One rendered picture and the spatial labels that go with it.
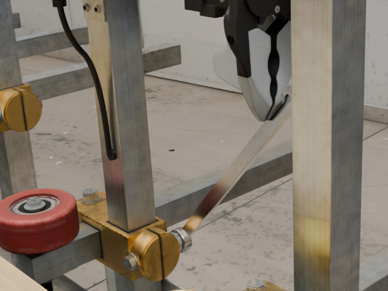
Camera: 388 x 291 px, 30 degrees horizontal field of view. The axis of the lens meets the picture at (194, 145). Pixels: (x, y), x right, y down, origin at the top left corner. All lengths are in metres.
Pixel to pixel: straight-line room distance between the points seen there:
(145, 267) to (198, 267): 1.69
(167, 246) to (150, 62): 0.41
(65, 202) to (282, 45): 0.26
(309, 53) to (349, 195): 0.11
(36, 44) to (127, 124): 0.58
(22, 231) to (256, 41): 0.27
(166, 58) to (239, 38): 0.49
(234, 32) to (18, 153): 0.41
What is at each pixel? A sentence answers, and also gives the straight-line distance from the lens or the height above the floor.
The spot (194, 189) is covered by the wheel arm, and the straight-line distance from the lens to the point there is 0.83.
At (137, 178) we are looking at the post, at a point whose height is 0.92.
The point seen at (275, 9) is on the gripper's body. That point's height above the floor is 1.09.
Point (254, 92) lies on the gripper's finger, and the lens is 0.63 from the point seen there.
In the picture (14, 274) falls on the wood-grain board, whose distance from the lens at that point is 0.62.
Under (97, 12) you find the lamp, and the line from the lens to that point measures 0.65.
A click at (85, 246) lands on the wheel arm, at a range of 0.75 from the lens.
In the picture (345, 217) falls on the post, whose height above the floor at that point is 0.96.
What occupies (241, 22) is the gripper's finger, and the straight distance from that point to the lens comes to 0.60.
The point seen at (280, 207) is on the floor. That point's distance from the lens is 2.78.
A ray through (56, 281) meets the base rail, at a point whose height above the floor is 0.70.
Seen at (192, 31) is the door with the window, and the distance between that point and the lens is 4.36.
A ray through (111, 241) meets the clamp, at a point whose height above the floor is 0.86.
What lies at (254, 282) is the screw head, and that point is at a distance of 0.62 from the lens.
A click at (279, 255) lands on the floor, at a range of 2.45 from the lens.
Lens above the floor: 1.20
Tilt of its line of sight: 20 degrees down
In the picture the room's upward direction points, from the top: 4 degrees counter-clockwise
